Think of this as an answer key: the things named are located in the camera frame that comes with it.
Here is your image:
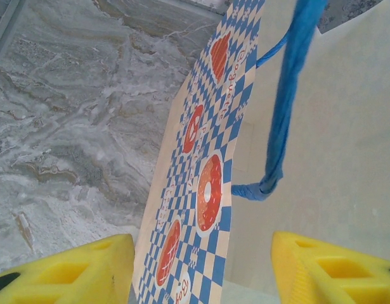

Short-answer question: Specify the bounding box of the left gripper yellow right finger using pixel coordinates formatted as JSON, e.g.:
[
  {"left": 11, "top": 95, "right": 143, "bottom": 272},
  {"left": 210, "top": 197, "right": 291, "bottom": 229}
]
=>
[{"left": 270, "top": 230, "right": 390, "bottom": 304}]

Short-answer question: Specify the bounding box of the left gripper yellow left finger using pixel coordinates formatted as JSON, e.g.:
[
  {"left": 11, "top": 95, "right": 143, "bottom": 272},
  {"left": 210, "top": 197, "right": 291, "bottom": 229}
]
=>
[{"left": 0, "top": 233, "right": 135, "bottom": 304}]

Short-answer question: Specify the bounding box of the blue checkered paper bag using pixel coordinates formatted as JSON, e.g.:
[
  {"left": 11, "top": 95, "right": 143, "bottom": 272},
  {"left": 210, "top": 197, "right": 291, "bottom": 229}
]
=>
[{"left": 131, "top": 0, "right": 390, "bottom": 304}]

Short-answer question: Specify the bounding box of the aluminium table end rail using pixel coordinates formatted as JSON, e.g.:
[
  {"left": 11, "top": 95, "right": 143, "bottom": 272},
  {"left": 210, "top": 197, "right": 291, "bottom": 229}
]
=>
[{"left": 0, "top": 0, "right": 28, "bottom": 69}]

